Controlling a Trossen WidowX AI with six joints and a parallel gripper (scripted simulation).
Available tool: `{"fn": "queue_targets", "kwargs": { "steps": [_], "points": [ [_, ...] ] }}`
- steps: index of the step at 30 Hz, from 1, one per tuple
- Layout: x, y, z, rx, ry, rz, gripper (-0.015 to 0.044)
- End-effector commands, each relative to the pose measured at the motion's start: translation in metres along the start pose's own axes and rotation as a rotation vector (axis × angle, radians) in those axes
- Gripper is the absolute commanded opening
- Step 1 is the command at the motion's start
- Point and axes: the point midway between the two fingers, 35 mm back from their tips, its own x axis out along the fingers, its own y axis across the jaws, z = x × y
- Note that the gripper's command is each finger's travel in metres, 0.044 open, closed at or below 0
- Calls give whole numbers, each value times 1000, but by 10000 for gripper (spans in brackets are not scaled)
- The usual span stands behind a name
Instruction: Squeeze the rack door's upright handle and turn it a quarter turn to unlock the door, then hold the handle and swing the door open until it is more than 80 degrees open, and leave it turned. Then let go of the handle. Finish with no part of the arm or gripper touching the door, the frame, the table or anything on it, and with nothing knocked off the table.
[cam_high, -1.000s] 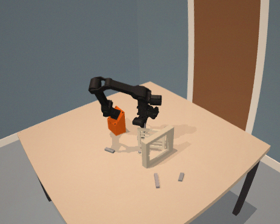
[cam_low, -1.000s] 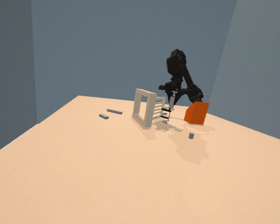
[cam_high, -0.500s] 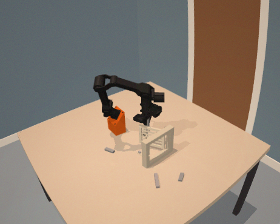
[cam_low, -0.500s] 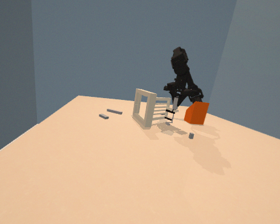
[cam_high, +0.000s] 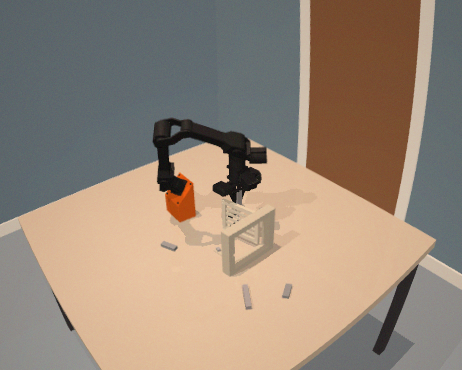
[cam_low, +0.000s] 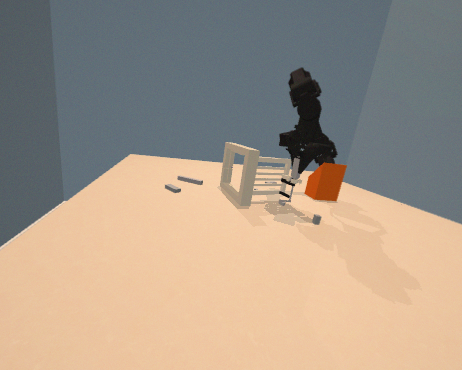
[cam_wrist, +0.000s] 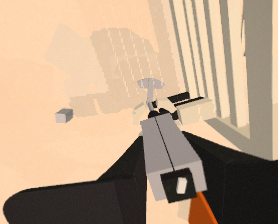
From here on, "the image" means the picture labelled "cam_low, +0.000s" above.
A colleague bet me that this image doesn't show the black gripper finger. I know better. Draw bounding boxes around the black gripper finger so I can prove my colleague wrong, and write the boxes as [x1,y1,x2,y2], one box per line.
[286,148,300,167]
[298,151,319,174]

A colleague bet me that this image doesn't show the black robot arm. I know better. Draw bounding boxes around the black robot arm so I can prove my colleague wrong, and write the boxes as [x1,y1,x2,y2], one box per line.
[279,67,338,167]

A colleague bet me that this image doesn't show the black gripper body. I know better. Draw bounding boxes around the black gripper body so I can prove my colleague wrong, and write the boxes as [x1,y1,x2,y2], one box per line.
[279,121,332,155]

